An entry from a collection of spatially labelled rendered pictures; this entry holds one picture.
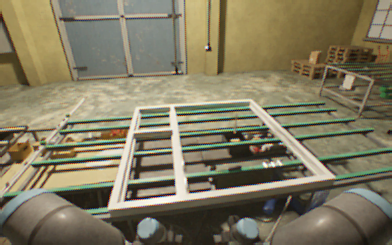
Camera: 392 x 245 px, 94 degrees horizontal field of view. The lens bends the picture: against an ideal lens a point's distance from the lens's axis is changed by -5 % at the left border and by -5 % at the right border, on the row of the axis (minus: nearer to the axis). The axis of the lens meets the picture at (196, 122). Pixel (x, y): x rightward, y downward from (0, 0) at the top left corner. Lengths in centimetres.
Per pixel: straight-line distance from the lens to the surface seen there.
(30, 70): 834
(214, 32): 717
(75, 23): 776
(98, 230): 48
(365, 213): 52
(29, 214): 53
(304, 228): 48
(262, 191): 138
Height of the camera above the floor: 190
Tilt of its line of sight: 29 degrees down
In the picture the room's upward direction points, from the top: 1 degrees counter-clockwise
